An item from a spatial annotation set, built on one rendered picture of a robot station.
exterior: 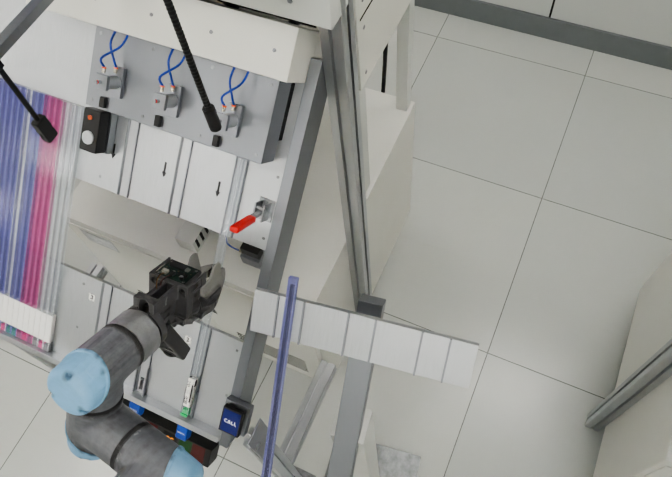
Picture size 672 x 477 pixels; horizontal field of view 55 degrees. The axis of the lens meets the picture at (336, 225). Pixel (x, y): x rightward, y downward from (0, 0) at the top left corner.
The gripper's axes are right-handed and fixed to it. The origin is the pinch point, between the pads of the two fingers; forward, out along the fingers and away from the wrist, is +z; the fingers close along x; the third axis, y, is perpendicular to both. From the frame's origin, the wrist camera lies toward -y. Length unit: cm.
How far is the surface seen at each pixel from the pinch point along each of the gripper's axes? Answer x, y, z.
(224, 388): -6.1, -21.0, -4.1
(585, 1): -40, 30, 186
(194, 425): -2.7, -28.9, -8.1
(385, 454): -32, -79, 48
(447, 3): 12, 17, 193
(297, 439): -13, -58, 23
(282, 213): -9.6, 14.2, 3.8
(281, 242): -10.0, 8.6, 4.0
